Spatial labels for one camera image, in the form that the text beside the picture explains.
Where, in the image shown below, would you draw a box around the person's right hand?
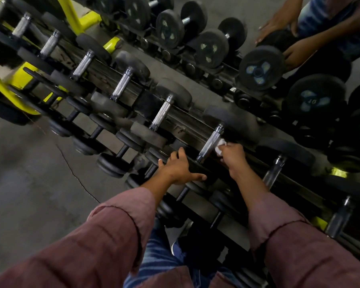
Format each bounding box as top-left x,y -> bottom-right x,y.
217,143 -> 250,180

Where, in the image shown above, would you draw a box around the person's left hand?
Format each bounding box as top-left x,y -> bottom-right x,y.
158,146 -> 208,186

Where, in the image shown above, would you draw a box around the white cleaning cloth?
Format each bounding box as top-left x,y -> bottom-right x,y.
214,138 -> 228,156

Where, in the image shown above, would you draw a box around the black yellow dumbbell rack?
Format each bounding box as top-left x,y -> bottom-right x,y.
0,0 -> 360,288

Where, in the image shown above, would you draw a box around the person's right forearm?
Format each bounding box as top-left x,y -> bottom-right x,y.
232,170 -> 360,288

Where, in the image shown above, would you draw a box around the person's left forearm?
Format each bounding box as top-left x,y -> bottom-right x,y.
0,180 -> 174,288

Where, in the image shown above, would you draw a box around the person's blue jeans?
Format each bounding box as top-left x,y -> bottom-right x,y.
123,218 -> 244,288

